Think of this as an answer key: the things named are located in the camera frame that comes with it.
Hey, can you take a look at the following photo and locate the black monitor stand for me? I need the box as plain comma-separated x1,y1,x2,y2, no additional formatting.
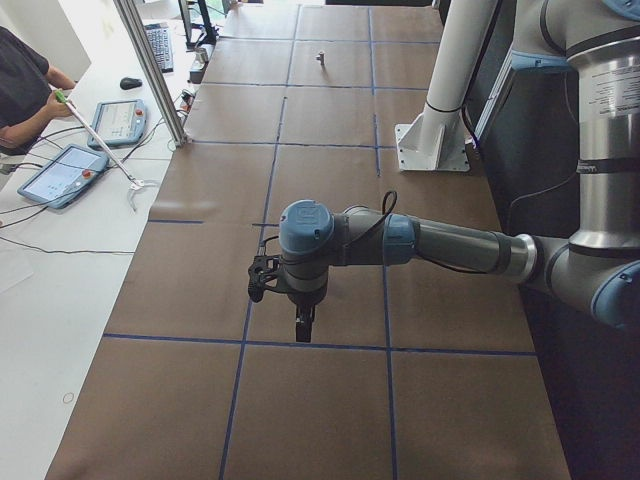
178,0,219,51

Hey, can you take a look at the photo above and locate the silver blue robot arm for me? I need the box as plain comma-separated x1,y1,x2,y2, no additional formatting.
249,1,639,342

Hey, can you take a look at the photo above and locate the white reacher grabber stick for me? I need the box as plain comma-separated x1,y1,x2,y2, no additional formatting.
53,90,159,212

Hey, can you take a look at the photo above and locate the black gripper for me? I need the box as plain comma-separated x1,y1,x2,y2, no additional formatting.
287,288,326,343

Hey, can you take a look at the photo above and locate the upper blue teach pendant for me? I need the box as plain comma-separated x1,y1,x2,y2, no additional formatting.
91,99,147,148

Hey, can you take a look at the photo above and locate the aluminium frame post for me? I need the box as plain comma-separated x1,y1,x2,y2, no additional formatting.
114,0,187,147

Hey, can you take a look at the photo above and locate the person in dark shirt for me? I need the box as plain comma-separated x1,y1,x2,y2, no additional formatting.
1,27,76,155

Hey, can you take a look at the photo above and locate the black computer mouse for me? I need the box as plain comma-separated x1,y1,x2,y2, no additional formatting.
119,77,142,91

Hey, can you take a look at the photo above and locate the brown paper table cover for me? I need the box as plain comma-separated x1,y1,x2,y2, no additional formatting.
47,5,569,479

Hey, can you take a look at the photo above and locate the chrome angle valve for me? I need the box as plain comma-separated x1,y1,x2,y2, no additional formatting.
315,51,325,68

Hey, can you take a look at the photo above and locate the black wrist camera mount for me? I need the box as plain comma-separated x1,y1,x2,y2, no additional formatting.
247,255,287,303

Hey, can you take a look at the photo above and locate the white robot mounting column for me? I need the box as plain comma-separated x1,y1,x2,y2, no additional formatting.
395,0,499,172

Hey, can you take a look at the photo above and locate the black computer keyboard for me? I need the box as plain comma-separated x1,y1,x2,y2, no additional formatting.
144,23,174,73

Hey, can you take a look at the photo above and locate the lower blue teach pendant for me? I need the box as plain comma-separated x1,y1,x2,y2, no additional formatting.
17,145,109,209

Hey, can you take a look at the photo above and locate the blue teach pendant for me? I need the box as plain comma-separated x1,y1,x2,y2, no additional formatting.
17,145,109,209
91,99,147,148

